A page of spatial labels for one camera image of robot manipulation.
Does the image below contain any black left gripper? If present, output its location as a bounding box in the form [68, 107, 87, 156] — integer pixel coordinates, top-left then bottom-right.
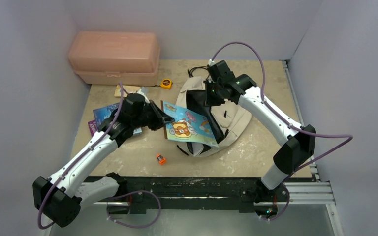
[132, 99, 174, 131]

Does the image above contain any cartoon bear picture book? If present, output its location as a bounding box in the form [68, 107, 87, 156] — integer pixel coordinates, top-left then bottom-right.
[161, 101, 218, 147]

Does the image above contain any beige canvas backpack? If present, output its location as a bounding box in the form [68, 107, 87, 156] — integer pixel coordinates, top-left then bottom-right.
[175, 76, 252, 157]

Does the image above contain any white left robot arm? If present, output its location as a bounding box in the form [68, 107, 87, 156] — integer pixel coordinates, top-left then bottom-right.
[32, 93, 174, 230]

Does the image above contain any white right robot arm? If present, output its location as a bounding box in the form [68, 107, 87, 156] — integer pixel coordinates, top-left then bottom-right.
[205, 60, 316, 200]

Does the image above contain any yellow tape measure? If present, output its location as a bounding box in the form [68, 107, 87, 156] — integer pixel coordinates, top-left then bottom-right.
[160, 79, 173, 89]

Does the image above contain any orange pencil sharpener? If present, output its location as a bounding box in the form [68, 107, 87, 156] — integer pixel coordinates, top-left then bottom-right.
[156, 154, 166, 165]

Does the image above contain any tan paper card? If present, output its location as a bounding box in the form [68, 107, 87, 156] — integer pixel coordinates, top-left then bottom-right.
[114, 85, 144, 97]

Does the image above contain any blue Jane Eyre book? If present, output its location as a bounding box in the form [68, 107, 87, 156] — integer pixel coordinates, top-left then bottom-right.
[93, 102, 142, 136]

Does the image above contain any purple paperback book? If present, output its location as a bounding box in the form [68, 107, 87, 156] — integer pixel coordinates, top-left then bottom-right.
[88, 120, 98, 137]

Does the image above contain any pink plastic storage box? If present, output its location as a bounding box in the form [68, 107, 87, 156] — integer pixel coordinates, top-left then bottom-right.
[68, 31, 160, 86]

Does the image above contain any black coiled cable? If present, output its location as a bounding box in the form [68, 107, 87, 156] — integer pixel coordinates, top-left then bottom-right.
[187, 66, 213, 79]

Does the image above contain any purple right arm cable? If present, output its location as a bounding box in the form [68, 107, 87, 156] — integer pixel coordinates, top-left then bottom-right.
[208, 41, 354, 222]

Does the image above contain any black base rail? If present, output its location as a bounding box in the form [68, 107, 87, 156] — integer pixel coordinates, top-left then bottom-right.
[102, 176, 289, 218]

